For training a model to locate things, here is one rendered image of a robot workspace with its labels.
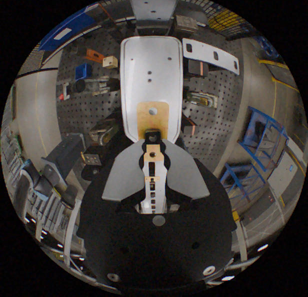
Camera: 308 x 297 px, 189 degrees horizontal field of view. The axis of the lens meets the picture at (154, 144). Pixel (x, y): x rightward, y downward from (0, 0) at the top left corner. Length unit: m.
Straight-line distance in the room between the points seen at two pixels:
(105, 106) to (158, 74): 0.48
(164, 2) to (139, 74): 0.30
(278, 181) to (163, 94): 8.04
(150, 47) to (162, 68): 0.10
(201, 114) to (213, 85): 0.25
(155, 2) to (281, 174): 8.07
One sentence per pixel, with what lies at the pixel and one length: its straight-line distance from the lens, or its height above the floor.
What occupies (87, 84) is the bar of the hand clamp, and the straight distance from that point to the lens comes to 0.29.
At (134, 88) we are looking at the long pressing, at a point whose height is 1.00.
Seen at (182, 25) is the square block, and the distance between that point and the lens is 0.43.
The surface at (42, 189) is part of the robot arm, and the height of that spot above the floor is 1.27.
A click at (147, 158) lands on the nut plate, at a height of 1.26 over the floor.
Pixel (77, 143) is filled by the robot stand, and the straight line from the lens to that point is 0.87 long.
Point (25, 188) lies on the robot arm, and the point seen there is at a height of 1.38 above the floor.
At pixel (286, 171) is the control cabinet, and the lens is 7.91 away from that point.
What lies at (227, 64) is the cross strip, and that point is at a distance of 0.52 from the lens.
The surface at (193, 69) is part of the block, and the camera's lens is 0.44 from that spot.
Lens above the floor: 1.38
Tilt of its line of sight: 59 degrees down
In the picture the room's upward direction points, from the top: 176 degrees clockwise
